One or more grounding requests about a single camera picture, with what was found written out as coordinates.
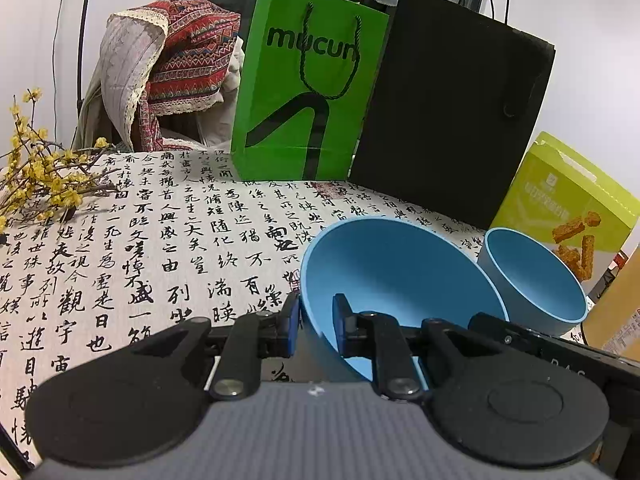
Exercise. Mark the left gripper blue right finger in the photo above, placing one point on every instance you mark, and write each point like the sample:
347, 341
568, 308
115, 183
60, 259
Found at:
390, 348

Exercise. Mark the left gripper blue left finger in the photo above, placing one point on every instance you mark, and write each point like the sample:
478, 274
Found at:
242, 347

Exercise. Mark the blue bowl top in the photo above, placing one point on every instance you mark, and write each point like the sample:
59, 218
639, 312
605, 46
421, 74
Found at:
388, 266

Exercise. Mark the blue bowl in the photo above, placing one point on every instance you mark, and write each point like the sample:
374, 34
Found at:
537, 288
388, 266

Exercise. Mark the blue bowl back right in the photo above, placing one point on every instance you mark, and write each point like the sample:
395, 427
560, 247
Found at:
537, 288

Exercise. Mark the yellow thermos jug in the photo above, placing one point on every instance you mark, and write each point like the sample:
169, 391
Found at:
613, 324

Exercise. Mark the yellow-green snack box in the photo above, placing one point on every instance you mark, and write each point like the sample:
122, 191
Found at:
567, 203

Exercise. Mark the black paper bag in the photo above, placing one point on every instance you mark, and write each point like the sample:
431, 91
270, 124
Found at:
452, 111

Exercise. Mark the yellow flower branch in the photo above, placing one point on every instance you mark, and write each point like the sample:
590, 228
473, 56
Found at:
43, 182

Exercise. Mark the green mucun paper bag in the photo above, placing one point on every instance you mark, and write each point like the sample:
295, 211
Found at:
308, 74

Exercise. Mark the patterned red blanket pile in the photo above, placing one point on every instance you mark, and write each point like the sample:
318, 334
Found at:
167, 78

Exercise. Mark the studio lamp on stand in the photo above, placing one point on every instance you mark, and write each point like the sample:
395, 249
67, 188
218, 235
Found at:
60, 60

